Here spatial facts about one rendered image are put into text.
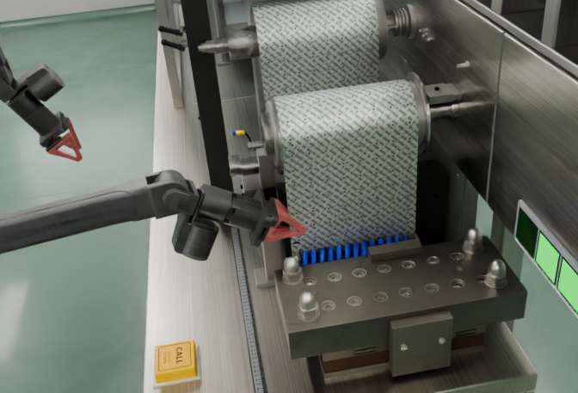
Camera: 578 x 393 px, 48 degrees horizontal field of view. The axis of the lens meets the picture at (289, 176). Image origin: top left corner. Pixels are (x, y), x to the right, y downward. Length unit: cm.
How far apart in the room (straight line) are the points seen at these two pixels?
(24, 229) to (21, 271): 208
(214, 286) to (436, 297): 48
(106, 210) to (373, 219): 47
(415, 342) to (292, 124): 41
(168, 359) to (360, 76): 65
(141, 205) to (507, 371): 67
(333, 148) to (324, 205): 11
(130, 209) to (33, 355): 170
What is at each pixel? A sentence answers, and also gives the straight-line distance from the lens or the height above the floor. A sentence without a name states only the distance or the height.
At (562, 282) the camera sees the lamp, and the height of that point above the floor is 118.
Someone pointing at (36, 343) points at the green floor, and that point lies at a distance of 276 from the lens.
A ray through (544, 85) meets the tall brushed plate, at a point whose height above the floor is 141.
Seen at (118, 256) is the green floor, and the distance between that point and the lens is 306.
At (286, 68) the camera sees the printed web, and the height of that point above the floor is 130.
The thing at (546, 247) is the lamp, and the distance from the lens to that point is 95.
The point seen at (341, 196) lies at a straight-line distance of 114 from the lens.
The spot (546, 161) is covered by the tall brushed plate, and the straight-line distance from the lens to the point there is 92.
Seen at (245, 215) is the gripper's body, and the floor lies 115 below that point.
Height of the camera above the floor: 176
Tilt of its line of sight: 31 degrees down
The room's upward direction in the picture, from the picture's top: 5 degrees counter-clockwise
